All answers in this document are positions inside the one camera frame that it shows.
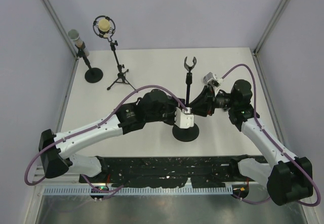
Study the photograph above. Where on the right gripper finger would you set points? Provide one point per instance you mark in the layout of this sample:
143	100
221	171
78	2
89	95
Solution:
199	110
201	98

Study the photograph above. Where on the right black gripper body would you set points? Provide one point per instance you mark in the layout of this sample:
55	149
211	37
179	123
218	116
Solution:
212	90

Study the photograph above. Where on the black round-base mic stand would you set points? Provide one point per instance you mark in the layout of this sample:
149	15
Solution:
190	134

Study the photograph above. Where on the black tripod stand with shockmount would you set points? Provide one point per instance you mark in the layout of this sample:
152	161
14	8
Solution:
121	75

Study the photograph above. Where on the cream condenser microphone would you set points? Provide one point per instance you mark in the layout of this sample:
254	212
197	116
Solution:
104	27

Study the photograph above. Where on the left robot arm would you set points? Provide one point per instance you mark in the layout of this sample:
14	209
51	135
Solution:
58	150

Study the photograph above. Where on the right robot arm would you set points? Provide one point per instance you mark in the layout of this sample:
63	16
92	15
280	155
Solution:
286	177

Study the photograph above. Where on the rear black round-base stand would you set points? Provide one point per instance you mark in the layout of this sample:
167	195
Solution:
92	75

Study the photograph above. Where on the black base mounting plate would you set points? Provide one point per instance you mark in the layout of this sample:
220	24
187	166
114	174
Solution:
169	172

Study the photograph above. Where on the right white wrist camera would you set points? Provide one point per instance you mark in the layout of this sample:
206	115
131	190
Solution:
214	81

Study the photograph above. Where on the white slotted cable duct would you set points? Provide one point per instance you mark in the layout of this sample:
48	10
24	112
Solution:
186	190

